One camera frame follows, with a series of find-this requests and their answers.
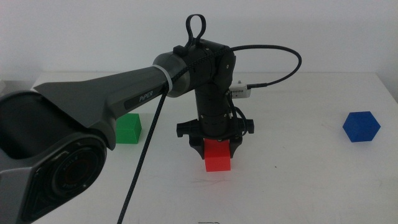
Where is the red cube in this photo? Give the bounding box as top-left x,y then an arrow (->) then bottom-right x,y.
203,138 -> 232,172

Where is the white cable tie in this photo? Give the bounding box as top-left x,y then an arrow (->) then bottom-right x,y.
152,64 -> 174,94

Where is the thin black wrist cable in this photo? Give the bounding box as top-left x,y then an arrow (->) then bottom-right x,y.
226,91 -> 249,134

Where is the black strap loop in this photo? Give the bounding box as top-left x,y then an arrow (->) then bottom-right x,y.
185,13 -> 207,47

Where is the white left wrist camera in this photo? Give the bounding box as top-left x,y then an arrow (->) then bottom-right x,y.
229,80 -> 252,99

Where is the blue cube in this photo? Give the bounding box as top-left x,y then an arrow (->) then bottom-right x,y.
342,111 -> 381,143

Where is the green cube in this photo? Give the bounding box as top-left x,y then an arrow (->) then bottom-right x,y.
114,113 -> 142,144

